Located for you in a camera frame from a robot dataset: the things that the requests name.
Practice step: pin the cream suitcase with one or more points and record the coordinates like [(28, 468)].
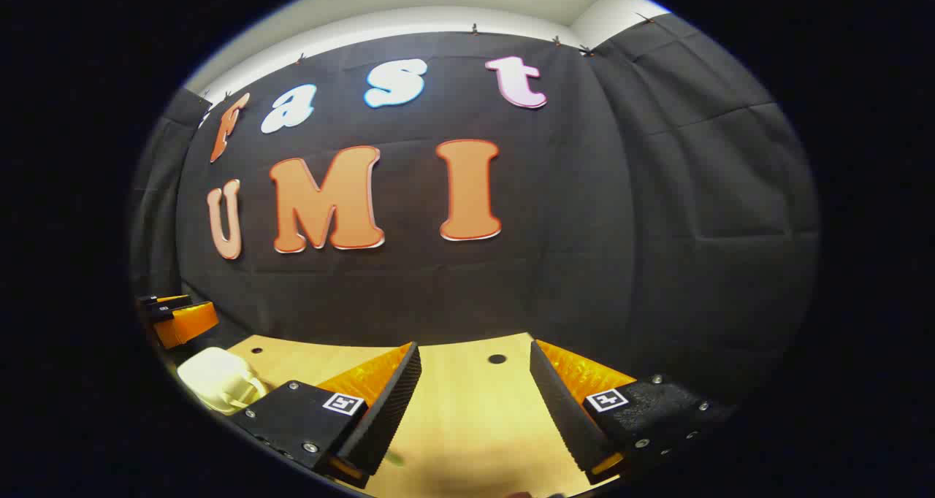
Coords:
[(212, 377)]

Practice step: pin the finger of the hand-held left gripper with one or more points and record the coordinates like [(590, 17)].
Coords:
[(182, 326), (157, 300)]

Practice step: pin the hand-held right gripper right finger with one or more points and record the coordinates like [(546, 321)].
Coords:
[(559, 403)]

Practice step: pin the black backdrop cloth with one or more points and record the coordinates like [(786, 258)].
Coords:
[(584, 228)]

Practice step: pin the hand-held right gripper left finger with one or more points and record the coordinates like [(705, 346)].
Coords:
[(391, 403)]

